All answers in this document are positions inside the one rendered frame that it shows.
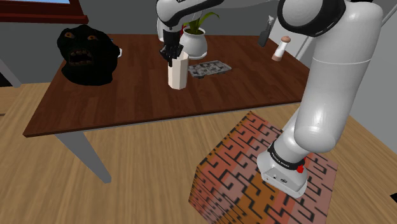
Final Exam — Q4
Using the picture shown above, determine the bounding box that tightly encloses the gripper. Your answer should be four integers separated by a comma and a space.
159, 29, 185, 67

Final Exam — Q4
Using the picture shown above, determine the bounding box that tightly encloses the tall cream cup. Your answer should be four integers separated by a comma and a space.
167, 50, 190, 91

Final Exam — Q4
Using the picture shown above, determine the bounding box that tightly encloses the white potted green plant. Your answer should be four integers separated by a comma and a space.
179, 11, 220, 60

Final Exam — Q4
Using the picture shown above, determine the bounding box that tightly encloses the grey ice cube tray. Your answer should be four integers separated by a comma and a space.
187, 59, 233, 80

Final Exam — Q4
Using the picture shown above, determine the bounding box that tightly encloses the brown wooden table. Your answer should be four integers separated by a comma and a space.
0, 33, 311, 185

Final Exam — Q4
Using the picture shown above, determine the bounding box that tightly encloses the black monster head mask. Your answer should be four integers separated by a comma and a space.
56, 24, 120, 87

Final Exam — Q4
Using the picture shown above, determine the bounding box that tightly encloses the dark spray bottle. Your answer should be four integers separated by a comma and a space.
257, 15, 275, 48

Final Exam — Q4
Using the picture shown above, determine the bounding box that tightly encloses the white brown pepper mill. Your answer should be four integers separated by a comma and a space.
271, 35, 292, 62

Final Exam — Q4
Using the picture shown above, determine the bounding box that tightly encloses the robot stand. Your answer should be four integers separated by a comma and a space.
188, 110, 339, 224

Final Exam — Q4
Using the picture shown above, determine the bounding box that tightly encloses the window with red-brown frame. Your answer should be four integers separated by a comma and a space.
0, 0, 90, 25

